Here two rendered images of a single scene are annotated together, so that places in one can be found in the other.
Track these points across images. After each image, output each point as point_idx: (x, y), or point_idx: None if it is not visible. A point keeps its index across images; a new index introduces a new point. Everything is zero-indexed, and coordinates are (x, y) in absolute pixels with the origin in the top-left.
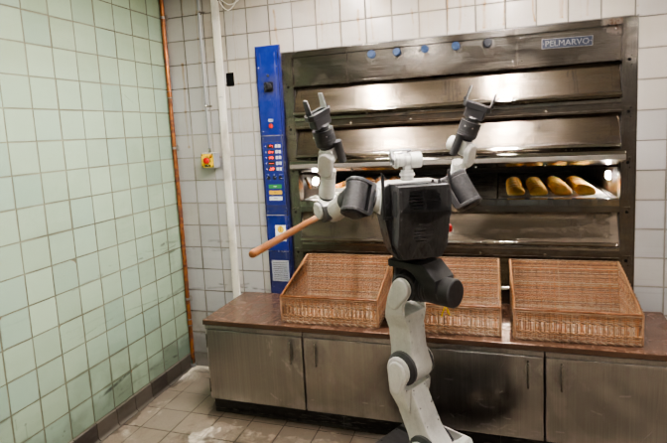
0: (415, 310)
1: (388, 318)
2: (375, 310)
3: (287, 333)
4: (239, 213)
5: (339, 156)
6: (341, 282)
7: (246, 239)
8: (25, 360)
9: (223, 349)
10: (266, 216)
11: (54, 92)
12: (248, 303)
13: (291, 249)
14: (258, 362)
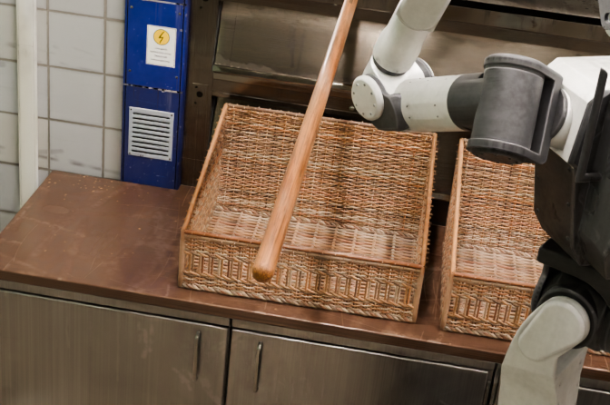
0: (570, 355)
1: (508, 370)
2: (415, 286)
3: (193, 315)
4: None
5: None
6: (306, 182)
7: (64, 47)
8: None
9: (25, 332)
10: None
11: None
12: (74, 214)
13: (183, 88)
14: (113, 367)
